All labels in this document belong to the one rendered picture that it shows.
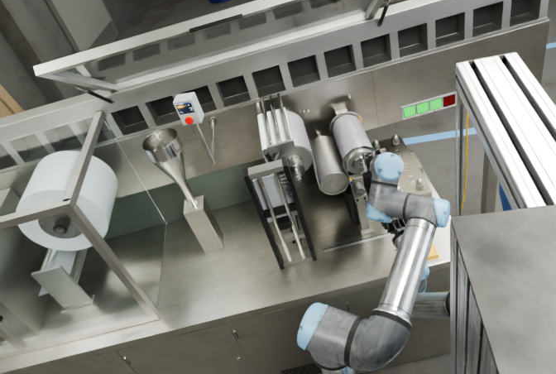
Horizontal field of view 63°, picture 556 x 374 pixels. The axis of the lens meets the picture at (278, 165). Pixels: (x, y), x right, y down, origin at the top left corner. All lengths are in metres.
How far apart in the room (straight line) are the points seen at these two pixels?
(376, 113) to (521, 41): 0.66
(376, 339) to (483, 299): 0.65
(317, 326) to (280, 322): 0.91
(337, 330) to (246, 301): 0.85
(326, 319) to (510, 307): 0.71
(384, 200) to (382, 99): 0.85
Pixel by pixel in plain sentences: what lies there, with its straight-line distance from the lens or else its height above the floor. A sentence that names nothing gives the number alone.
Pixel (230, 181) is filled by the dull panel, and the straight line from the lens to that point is 2.19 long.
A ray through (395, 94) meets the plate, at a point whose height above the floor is 1.29.
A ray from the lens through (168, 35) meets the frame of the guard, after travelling 1.38.
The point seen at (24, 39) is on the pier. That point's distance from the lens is 5.94.
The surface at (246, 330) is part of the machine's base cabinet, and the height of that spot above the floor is 0.73.
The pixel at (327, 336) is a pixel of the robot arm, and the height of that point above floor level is 1.45.
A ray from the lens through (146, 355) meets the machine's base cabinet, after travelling 2.19.
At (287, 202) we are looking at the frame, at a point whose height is 1.26.
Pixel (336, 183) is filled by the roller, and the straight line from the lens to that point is 1.83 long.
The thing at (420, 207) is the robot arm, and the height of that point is 1.51.
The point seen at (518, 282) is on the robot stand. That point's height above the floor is 2.03.
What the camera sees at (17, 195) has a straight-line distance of 1.80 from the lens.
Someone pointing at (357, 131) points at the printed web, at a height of 1.31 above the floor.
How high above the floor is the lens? 2.42
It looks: 39 degrees down
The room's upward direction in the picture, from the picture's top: 18 degrees counter-clockwise
